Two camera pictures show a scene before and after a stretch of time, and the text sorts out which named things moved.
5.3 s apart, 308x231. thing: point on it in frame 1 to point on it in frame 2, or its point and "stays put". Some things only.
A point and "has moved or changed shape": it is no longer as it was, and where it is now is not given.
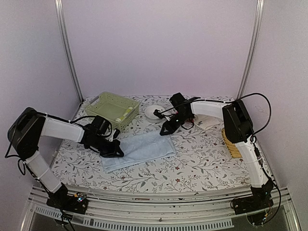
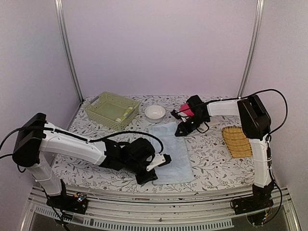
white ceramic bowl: x=152 y=117 stays put
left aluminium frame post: x=58 y=7 stays put
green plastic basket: x=123 y=113 stays put
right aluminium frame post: x=252 y=50 stays put
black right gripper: x=171 y=127 to x=186 y=130
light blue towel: x=139 y=148 has moved or changed shape
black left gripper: x=116 y=147 to x=142 y=180
